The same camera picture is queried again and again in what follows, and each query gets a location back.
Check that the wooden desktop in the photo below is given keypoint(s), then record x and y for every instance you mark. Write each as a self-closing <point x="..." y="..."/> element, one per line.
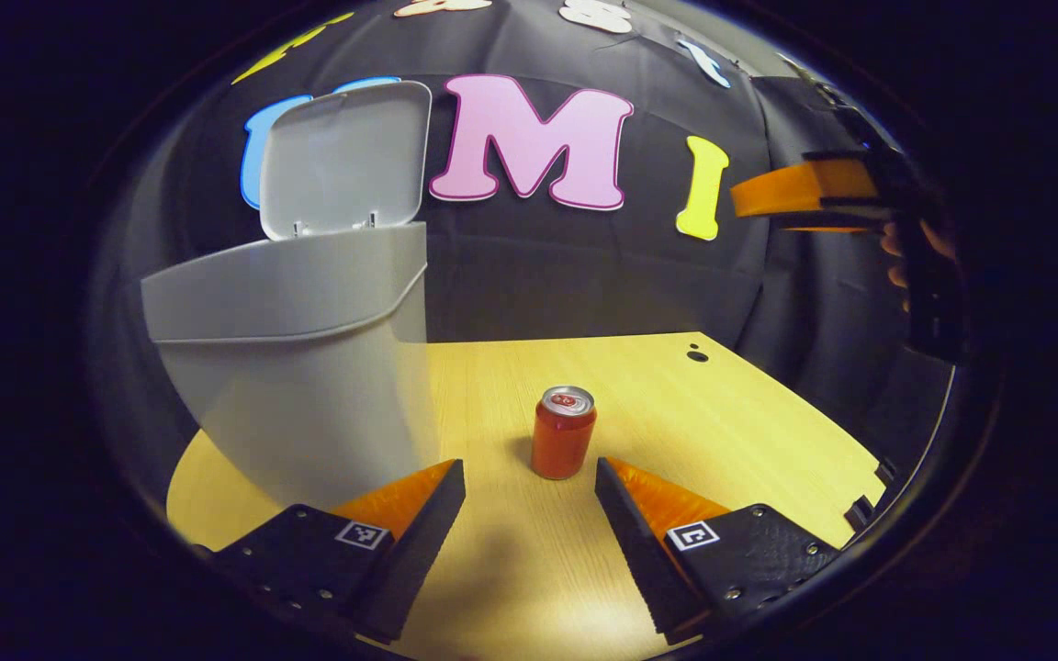
<point x="722" y="431"/>

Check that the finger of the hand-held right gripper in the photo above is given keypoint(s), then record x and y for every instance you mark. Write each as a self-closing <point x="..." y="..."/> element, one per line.
<point x="795" y="193"/>

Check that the red pop can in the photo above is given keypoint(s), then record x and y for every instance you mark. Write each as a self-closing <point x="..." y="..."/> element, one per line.
<point x="563" y="441"/>

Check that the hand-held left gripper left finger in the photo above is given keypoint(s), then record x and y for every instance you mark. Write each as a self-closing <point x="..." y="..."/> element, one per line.
<point x="419" y="560"/>

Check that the black backdrop cloth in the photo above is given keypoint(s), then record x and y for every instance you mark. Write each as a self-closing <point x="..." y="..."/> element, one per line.
<point x="511" y="266"/>

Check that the grey desktop garbage bin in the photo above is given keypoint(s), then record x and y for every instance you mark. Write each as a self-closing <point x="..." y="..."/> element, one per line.
<point x="309" y="367"/>

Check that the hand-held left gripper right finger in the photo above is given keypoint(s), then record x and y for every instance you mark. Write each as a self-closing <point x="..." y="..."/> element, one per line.
<point x="644" y="560"/>

